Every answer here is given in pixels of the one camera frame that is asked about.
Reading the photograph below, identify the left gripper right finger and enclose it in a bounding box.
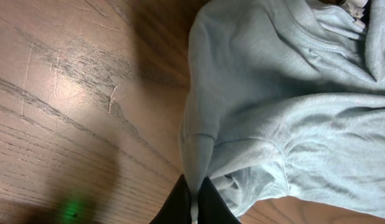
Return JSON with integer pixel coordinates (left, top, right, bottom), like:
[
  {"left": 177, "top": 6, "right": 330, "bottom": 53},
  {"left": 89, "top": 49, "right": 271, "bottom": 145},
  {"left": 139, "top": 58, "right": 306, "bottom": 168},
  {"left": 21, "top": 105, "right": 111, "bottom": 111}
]
[{"left": 197, "top": 177, "right": 240, "bottom": 224}]

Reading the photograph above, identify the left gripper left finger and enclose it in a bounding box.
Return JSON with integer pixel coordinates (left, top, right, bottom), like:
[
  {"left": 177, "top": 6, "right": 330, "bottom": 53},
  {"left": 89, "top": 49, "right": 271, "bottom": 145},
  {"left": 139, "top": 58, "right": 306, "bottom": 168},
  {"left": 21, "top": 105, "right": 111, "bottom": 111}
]
[{"left": 150, "top": 174, "right": 192, "bottom": 224}]

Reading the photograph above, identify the light blue t-shirt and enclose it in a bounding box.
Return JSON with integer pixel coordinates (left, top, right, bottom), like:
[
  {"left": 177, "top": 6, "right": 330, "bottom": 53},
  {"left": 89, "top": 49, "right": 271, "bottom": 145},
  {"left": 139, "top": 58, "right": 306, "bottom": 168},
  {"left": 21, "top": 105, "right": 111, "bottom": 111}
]
[{"left": 179, "top": 0, "right": 385, "bottom": 218}]

